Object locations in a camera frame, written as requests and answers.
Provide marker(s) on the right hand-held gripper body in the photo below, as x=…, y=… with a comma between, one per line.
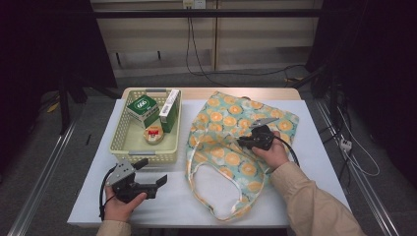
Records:
x=260, y=136

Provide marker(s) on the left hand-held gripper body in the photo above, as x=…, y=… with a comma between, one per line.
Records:
x=121, y=173

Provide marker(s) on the pale yellow plastic basket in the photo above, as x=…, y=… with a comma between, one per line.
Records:
x=131, y=142

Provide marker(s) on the orange print cloth bag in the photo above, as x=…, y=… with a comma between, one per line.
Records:
x=226, y=121

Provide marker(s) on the small round tin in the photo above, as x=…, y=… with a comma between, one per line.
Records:
x=153, y=135

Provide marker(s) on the wide green and white box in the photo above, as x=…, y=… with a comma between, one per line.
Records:
x=141, y=106

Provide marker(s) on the narrow green and white box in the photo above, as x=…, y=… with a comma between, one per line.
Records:
x=169, y=105

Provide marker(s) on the person's right hand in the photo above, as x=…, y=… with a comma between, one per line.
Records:
x=273, y=155

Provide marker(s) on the person's left hand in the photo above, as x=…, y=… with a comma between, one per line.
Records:
x=121, y=209

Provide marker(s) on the white table board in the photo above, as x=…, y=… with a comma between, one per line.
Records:
x=170, y=200

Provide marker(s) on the white power strip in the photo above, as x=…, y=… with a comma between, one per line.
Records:
x=346, y=145

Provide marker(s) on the black metal stand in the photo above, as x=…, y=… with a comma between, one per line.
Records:
x=64, y=108

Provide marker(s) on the black horizontal bar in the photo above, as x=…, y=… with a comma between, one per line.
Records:
x=209, y=13

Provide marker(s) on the black curtain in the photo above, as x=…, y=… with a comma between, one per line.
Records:
x=377, y=65
x=39, y=49

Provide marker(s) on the aluminium floor rail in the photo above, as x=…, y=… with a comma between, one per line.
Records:
x=360, y=183
x=42, y=178

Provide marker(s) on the white wall socket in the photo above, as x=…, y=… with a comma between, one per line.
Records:
x=194, y=4

